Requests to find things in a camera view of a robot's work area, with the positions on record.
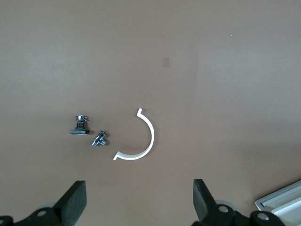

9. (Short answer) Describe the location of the small chrome metal fitting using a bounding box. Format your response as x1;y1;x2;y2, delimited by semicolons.
91;129;107;148

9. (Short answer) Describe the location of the black capped switch part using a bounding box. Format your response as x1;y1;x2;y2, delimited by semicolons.
70;114;90;136

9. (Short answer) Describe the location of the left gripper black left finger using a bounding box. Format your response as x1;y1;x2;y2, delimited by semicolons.
0;180;87;226

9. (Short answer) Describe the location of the white semicircular plastic clip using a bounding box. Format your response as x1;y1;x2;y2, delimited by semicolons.
112;107;156;161

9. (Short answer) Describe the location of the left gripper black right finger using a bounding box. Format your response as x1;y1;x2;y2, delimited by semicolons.
192;178;286;226

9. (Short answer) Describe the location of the white drawer cabinet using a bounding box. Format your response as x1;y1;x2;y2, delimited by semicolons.
255;180;301;226

